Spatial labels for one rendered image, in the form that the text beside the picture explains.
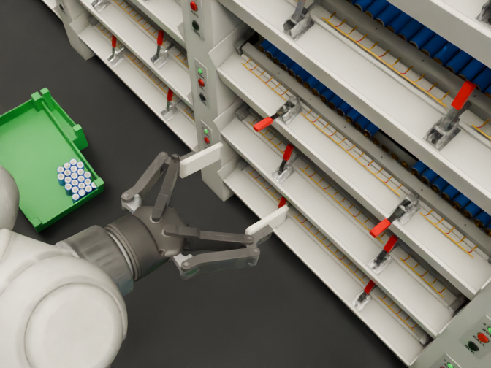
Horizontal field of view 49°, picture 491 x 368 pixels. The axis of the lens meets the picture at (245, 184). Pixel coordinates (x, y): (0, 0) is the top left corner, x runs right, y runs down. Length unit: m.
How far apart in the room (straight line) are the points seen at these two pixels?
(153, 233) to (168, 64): 0.74
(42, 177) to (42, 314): 1.15
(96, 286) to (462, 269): 0.60
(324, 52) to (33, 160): 0.95
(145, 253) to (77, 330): 0.25
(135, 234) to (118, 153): 0.96
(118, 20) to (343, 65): 0.82
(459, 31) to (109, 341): 0.45
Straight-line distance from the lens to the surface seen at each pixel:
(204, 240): 0.67
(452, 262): 0.88
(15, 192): 1.04
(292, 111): 0.96
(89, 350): 0.41
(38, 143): 1.56
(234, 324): 1.31
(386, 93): 0.77
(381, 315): 1.23
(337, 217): 1.09
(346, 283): 1.24
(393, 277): 1.05
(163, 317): 1.33
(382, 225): 0.85
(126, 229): 0.64
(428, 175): 0.90
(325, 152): 0.94
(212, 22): 0.99
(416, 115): 0.76
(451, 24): 0.62
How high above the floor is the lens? 1.24
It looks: 57 degrees down
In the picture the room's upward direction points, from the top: straight up
